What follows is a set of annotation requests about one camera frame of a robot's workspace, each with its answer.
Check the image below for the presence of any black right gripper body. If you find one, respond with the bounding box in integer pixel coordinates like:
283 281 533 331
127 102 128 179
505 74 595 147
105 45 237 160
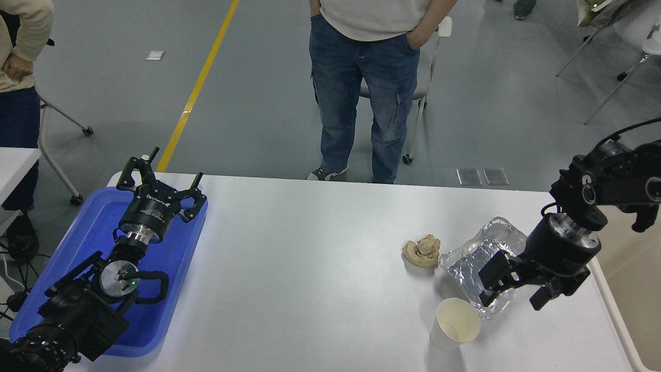
518 216 595 296

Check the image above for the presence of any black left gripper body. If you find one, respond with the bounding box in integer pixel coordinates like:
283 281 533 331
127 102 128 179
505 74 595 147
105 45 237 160
119 185 180 243

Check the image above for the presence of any white paper cup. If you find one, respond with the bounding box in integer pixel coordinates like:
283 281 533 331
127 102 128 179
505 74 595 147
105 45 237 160
430 298 482 351

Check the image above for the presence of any large pale dustbin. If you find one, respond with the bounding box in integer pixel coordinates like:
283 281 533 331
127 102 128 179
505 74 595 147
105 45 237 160
589 206 661 372

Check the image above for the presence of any crumpled silver foil tray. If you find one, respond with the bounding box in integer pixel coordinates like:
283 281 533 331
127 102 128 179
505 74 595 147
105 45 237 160
439 217 528 320

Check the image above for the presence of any blue plastic tray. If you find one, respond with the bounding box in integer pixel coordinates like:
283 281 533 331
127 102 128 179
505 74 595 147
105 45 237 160
9 187 209 358

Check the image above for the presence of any crumpled tan paper ball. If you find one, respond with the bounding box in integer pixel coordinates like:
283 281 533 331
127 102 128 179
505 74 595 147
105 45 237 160
402 235 442 268

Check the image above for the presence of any small white side table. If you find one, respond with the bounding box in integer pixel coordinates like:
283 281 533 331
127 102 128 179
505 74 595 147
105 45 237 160
0 147 42 233

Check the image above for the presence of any standing person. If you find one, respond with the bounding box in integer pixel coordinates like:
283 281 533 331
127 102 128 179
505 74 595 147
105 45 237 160
307 0 458 184

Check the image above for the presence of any grey office chair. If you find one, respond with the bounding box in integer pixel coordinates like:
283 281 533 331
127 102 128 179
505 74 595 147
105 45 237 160
359 15 453 165

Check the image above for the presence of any olive bag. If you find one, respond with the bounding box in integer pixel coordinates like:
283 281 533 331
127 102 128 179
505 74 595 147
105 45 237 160
577 0 636 27

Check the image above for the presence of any white frame wheeled chair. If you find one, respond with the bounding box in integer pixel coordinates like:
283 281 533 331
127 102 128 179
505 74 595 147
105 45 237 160
36 93 95 206

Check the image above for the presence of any black floor cable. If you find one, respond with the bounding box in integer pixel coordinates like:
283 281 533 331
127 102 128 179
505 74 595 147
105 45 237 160
0 240 39 322

